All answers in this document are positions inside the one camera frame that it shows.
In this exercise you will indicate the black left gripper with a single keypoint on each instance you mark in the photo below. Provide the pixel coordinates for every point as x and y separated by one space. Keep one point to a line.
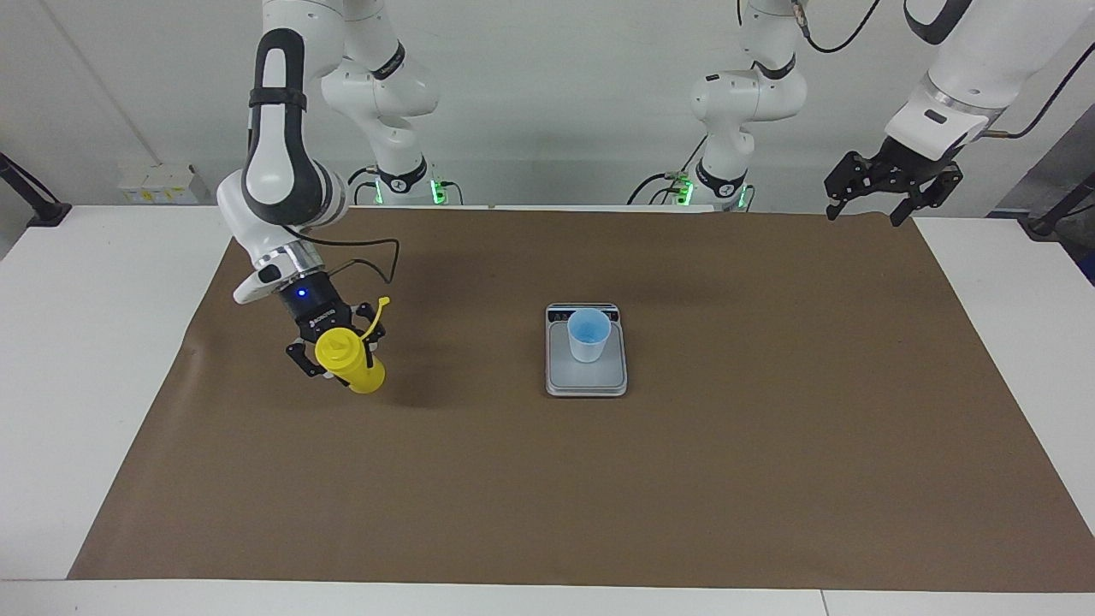
902 171

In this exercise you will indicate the yellow squeeze bottle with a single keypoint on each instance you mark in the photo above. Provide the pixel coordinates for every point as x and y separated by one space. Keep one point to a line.
359 372

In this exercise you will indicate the white wall socket box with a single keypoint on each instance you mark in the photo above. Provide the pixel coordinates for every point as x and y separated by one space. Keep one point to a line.
158 184

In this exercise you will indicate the silver digital kitchen scale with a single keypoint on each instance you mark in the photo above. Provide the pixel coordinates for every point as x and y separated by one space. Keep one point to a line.
586 381

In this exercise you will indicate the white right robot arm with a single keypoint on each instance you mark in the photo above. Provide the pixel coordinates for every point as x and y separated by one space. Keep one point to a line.
282 180

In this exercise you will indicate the light blue plastic cup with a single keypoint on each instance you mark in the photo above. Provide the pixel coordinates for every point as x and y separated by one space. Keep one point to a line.
588 346

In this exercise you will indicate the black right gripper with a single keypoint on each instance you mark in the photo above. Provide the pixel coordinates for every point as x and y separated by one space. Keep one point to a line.
316 308

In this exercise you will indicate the brown paper mat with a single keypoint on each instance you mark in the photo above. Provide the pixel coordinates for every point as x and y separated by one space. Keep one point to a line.
513 479

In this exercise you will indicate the black clamp stand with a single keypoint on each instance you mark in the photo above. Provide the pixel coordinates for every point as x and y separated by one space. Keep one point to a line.
1044 224
47 210

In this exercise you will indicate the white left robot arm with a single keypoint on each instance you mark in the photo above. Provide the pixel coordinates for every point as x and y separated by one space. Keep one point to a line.
984 60

